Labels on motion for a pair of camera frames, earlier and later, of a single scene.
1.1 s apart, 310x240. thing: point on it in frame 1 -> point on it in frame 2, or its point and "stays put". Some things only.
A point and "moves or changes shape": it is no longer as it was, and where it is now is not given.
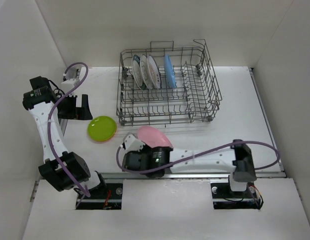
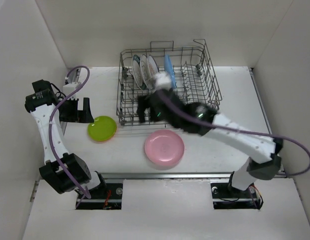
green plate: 102,128 stays put
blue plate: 169,72 stays put
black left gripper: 77,113 stays put
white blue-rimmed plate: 144,71 stays put
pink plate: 153,137 moves or changes shape
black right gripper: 145,147 -> 143,102
